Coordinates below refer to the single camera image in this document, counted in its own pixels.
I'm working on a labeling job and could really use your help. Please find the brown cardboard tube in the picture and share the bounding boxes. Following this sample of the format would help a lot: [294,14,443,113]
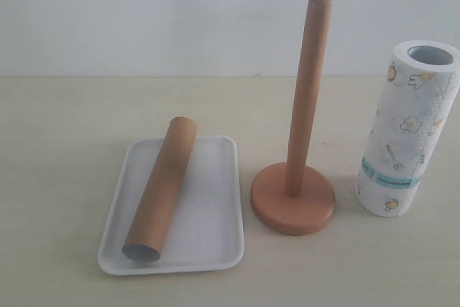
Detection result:
[129,116,198,240]

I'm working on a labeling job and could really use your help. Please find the printed white paper towel roll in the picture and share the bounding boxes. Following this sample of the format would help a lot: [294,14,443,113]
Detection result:
[356,40,459,217]

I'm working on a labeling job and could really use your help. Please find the wooden paper towel holder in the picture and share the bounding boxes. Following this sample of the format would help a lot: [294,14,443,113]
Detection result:
[250,0,335,236]

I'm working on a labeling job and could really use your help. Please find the white rectangular plastic tray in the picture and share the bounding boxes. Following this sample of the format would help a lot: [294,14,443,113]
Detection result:
[97,136,244,276]

